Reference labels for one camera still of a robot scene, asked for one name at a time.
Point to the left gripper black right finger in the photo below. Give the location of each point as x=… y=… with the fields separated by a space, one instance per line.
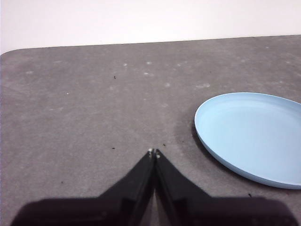
x=188 y=209

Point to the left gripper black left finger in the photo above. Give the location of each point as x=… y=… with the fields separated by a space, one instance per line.
x=122 y=207

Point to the blue round plate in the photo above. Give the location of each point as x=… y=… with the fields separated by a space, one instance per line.
x=254 y=141

